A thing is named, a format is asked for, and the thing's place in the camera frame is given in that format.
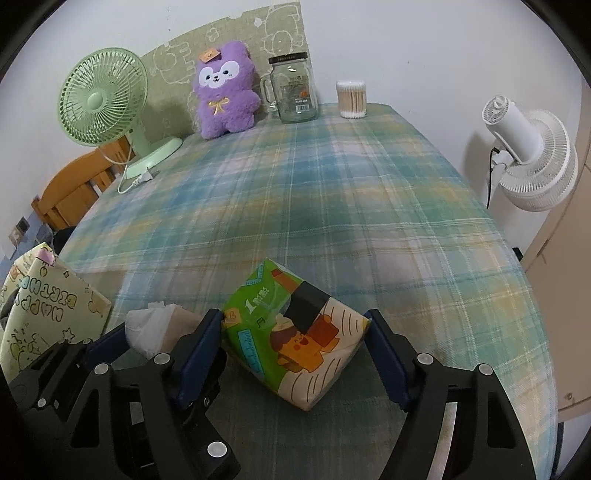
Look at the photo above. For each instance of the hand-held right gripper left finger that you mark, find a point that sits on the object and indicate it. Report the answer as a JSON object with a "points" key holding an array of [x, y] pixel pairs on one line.
{"points": [[203, 355]]}

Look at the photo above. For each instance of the purple plush toy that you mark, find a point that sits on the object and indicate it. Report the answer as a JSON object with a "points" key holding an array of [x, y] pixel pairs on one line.
{"points": [[224, 92]]}

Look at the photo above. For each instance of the green desk fan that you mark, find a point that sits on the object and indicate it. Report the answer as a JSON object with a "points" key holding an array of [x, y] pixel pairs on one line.
{"points": [[99, 101]]}

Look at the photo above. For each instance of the glass jar mug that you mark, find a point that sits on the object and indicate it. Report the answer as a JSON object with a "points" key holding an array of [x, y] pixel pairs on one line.
{"points": [[295, 92]]}

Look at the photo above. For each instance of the white soft packet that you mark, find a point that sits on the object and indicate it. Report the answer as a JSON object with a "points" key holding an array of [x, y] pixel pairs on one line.
{"points": [[154, 325]]}

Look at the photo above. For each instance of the dark cloth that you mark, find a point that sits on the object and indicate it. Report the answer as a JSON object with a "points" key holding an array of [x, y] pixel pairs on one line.
{"points": [[63, 237]]}

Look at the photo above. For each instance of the white standing fan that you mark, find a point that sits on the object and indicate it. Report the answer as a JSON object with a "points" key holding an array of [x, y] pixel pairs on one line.
{"points": [[535, 152]]}

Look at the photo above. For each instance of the wall outlet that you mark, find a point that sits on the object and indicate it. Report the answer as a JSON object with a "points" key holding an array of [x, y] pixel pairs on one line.
{"points": [[18, 231]]}

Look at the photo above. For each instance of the wooden chair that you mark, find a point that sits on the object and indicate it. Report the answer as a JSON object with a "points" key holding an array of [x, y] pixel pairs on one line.
{"points": [[69, 189]]}

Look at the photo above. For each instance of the green patterned board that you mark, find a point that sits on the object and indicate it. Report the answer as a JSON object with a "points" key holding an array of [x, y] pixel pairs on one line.
{"points": [[171, 60]]}

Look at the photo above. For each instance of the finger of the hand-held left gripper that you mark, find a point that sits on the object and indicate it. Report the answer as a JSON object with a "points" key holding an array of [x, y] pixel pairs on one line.
{"points": [[207, 424], [106, 344]]}

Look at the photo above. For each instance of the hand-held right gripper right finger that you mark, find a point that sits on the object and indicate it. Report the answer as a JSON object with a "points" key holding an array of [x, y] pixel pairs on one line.
{"points": [[388, 364]]}

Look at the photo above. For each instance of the green cartoon tissue pack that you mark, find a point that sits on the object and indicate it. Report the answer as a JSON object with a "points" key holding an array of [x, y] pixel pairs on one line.
{"points": [[295, 337]]}

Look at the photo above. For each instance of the cotton swab container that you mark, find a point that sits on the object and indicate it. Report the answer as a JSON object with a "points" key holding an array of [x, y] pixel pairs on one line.
{"points": [[352, 100]]}

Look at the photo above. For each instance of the yellow cartoon gift bag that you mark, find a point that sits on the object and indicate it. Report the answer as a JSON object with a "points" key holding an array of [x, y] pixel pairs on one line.
{"points": [[51, 309]]}

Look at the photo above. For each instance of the beige wooden door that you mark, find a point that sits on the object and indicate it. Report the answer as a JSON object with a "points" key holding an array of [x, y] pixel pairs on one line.
{"points": [[568, 277]]}

